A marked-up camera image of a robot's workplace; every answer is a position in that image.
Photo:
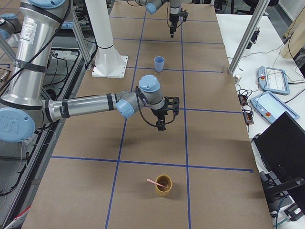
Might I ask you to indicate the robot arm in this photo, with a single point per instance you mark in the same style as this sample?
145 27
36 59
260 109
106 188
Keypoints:
173 6
22 111

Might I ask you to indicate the white pedestal column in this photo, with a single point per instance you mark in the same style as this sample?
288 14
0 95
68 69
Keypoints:
108 62

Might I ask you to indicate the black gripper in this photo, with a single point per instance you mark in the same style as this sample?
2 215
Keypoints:
159 112
173 19

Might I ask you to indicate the near teach pendant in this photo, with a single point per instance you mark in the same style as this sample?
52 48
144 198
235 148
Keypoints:
270 107

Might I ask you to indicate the bamboo cup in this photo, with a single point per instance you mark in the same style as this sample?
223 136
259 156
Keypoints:
166 185

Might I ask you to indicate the blue cup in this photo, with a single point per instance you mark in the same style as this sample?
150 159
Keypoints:
159 63

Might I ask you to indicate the far teach pendant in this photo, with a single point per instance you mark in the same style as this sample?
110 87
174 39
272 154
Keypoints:
274 80

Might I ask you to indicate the black laptop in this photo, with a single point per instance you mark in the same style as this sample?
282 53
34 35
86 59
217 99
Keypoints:
282 150

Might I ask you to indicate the teach pendant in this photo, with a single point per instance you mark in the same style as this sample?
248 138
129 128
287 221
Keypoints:
274 80
270 107

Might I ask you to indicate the small metal cylinder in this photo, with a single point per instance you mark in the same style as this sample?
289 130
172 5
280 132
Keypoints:
237 78

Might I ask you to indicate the pink chopstick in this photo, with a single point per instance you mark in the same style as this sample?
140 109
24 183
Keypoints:
156 183

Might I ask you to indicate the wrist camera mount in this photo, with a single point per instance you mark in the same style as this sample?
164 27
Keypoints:
184 15
172 104

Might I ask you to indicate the right side frame post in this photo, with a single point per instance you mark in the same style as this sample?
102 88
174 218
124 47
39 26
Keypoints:
258 12

